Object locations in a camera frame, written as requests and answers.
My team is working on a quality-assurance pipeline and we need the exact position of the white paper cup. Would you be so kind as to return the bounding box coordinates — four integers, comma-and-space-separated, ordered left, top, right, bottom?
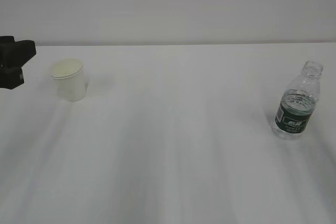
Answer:
50, 58, 86, 102

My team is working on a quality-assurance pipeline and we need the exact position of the clear water bottle green label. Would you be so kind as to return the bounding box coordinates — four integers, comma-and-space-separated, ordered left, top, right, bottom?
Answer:
271, 61, 323, 140

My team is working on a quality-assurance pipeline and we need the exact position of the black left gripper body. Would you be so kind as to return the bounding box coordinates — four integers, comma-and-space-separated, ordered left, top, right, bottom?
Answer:
1, 36, 36, 90

